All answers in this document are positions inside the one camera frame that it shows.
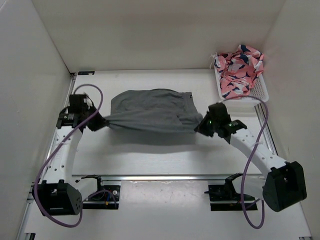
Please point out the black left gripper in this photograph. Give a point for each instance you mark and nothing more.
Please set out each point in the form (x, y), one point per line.
(100, 123)

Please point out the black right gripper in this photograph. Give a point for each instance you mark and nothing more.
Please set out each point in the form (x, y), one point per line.
(201, 128)

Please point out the grey shorts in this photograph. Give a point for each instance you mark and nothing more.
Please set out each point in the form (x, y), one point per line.
(159, 110)

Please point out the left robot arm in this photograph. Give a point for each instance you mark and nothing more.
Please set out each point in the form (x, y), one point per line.
(57, 193)

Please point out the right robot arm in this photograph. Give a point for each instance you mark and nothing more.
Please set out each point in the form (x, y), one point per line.
(283, 183)

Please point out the pink patterned shorts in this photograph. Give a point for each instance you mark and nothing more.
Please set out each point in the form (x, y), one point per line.
(238, 71)

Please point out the white plastic basket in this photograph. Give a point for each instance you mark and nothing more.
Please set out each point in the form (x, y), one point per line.
(245, 104)

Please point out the aluminium left side rail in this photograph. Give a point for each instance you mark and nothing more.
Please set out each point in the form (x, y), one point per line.
(21, 235)

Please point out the aluminium rail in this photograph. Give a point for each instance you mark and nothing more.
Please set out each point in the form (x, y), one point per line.
(21, 235)
(177, 177)
(267, 136)

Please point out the aluminium right side rail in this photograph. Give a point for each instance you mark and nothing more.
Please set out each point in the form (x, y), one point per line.
(267, 136)

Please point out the aluminium front rail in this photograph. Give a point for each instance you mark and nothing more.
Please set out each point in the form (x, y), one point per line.
(177, 177)

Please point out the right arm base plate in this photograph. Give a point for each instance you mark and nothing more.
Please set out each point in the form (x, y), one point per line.
(221, 201)

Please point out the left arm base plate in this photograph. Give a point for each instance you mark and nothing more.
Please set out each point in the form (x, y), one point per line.
(109, 200)

